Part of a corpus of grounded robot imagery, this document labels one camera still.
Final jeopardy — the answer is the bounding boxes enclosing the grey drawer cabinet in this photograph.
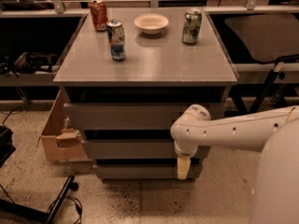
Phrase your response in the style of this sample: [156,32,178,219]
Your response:
[52,6,239,183]

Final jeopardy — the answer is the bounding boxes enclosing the white bowl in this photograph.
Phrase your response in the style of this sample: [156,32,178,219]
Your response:
[135,14,169,35]

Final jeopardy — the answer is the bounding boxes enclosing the black headphones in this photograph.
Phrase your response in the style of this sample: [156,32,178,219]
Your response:
[0,52,58,76]

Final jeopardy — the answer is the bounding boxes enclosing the grey drawer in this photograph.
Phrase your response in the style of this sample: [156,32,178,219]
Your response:
[93,162,204,181]
[64,102,228,131]
[81,138,213,161]

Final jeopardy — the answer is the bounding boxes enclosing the grey top drawer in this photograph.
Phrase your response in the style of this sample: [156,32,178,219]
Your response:
[64,102,228,131]

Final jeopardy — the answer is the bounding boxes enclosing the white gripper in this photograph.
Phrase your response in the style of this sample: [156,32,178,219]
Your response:
[174,141,198,180]

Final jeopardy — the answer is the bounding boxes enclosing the black case on floor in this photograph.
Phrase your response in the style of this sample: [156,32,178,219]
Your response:
[0,126,16,167]

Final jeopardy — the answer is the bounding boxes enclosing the black stand with cables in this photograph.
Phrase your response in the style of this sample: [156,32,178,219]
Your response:
[0,175,83,224]

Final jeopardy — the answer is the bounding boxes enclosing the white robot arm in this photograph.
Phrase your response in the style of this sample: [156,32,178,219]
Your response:
[170,105,299,224]

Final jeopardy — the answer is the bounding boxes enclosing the orange soda can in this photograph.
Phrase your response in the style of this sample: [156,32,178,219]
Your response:
[89,0,107,32]

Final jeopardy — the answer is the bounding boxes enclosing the blue pepsi can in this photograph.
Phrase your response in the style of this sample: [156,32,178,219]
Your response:
[107,20,126,61]

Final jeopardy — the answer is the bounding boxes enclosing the green soda can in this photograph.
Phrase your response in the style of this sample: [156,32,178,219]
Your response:
[182,8,202,44]

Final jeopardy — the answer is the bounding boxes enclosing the cardboard box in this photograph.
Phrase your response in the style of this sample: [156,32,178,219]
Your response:
[40,92,87,161]

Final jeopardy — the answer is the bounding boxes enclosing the grey bottom drawer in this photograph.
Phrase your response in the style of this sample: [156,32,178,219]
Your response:
[93,162,204,181]

